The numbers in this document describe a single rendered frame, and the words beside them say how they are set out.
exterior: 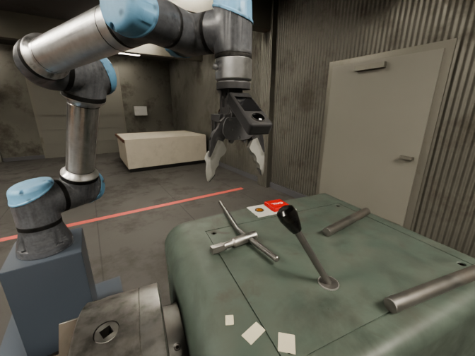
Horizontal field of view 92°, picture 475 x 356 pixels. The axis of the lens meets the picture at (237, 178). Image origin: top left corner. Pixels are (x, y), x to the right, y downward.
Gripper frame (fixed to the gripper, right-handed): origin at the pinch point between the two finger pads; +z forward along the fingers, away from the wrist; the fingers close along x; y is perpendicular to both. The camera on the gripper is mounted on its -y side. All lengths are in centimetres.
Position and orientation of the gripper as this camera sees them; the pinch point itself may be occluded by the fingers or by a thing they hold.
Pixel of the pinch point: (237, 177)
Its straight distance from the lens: 51.3
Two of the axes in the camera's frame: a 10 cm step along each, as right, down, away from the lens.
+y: -4.0, -2.6, 8.8
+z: 0.0, 9.6, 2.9
